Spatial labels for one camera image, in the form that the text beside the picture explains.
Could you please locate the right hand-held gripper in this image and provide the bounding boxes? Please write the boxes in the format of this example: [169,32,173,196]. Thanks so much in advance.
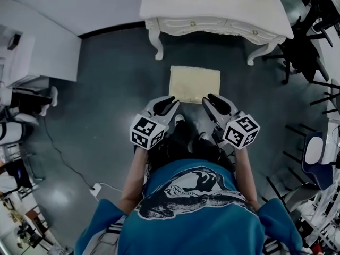
[201,92,261,151]

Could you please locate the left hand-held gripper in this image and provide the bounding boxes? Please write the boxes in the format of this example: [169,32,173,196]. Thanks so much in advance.
[129,95,181,151]

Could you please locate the cream cushioned stool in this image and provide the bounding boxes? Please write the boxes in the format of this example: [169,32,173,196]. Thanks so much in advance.
[168,65,222,105]

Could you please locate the person's left forearm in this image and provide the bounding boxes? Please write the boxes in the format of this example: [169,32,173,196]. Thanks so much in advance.
[120,143,149,215]

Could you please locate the person's right forearm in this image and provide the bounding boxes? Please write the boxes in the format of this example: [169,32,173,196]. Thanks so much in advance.
[233,145,260,213]

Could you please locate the person's black trousers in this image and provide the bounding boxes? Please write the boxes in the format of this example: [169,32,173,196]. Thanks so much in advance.
[147,120,235,175]

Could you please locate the black office chair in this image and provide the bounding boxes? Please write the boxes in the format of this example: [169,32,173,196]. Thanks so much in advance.
[262,15,332,86]

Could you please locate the white ornate table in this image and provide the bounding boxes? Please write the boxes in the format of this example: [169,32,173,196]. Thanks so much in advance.
[139,0,294,66]

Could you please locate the white power adapter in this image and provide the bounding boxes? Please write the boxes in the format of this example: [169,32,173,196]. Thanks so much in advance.
[89,182,103,197]

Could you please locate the blue and white chair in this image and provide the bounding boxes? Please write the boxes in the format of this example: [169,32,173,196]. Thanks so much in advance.
[301,131,335,191]

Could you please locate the blue printed t-shirt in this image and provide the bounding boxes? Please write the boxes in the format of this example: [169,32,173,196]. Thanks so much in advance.
[75,158,304,255]

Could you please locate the white cabinet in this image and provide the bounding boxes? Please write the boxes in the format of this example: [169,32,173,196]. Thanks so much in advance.
[0,31,82,90]

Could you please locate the small black box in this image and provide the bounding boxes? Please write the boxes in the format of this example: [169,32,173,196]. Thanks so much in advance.
[7,33,22,50]

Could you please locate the black metal chair frame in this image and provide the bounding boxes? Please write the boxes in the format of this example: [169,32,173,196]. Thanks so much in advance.
[261,123,319,212]

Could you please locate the white floor cable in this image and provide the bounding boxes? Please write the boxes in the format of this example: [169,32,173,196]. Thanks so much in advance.
[100,183,126,193]

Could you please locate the black floor cable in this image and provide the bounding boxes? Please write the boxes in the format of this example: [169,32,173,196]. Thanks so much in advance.
[41,115,95,191]

